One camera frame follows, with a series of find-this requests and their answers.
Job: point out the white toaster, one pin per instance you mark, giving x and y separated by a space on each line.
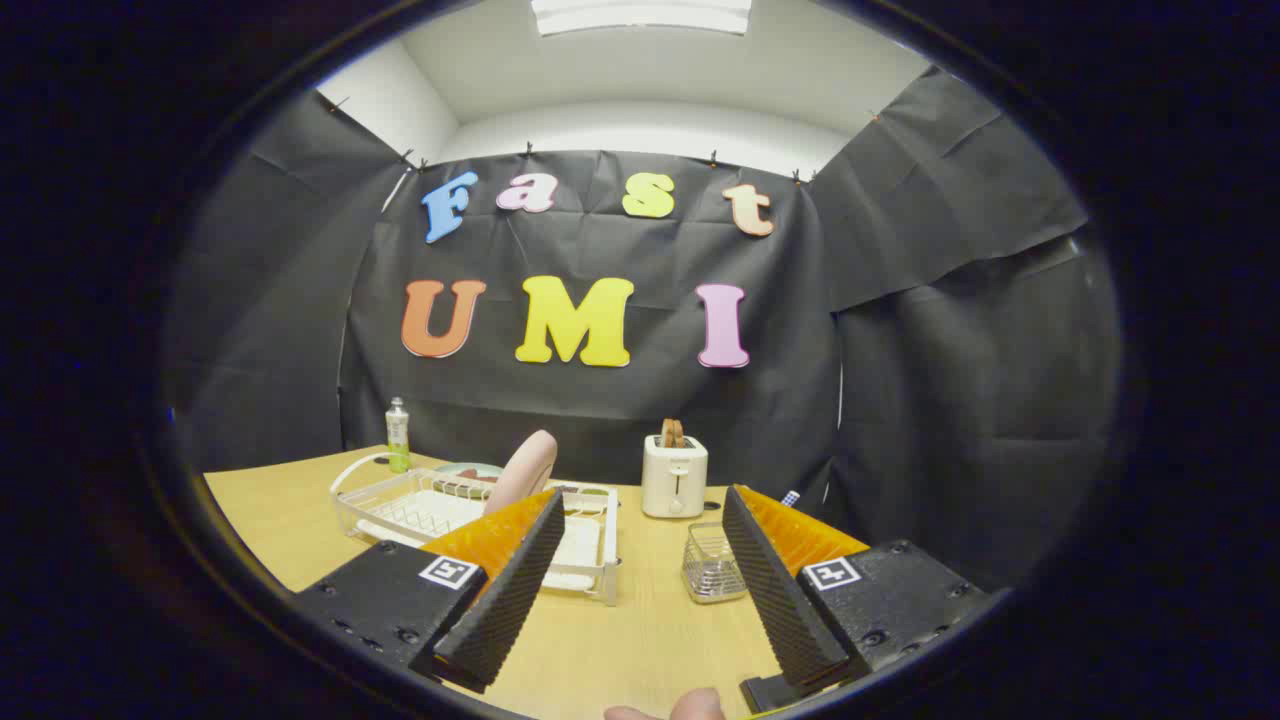
673 485

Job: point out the toasted bread slice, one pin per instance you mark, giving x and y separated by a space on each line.
680 434
666 434

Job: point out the pale green plate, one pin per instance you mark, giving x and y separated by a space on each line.
470 468

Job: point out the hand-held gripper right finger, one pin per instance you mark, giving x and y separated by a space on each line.
785 600

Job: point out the black backdrop cloth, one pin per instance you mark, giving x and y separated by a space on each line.
600 400

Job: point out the clear bottle with green liquid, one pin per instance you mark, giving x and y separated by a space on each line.
398 440

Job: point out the pink plate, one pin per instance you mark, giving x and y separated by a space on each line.
525 470

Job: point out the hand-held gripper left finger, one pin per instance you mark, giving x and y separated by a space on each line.
500 610

